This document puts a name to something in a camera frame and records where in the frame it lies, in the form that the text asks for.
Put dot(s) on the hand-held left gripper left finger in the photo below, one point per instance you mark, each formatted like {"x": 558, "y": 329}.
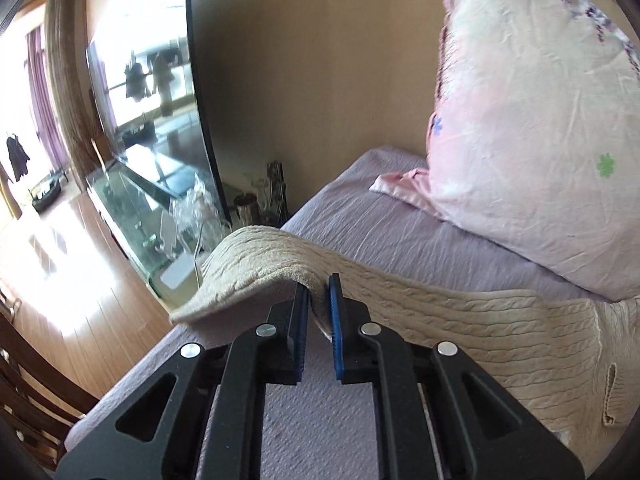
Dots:
{"x": 302, "y": 332}

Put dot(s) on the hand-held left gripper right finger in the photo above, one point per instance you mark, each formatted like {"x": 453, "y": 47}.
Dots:
{"x": 335, "y": 332}

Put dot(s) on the lavender bed sheet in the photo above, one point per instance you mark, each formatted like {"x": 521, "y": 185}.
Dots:
{"x": 380, "y": 230}

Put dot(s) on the dark decorative vase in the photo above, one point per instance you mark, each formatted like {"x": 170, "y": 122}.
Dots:
{"x": 246, "y": 208}

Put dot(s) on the clear plastic wrapping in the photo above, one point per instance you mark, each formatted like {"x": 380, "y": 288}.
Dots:
{"x": 192, "y": 210}

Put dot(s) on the glass television stand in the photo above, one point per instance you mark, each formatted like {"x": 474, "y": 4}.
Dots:
{"x": 145, "y": 220}

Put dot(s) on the pink floral pillow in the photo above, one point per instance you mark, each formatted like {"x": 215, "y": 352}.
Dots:
{"x": 530, "y": 150}

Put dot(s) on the dark wooden chair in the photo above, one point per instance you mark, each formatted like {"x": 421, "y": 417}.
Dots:
{"x": 30, "y": 390}

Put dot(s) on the dark floor basket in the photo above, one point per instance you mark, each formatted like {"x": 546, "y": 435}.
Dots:
{"x": 46, "y": 191}

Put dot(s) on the large flat television screen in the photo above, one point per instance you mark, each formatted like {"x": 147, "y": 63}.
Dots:
{"x": 150, "y": 75}

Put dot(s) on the dark hanging garment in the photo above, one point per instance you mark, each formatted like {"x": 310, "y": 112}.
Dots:
{"x": 16, "y": 157}

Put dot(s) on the purple curtain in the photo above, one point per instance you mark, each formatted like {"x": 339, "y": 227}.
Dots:
{"x": 46, "y": 105}

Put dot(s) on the brown sheer curtain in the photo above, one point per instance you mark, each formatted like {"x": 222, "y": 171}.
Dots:
{"x": 70, "y": 75}

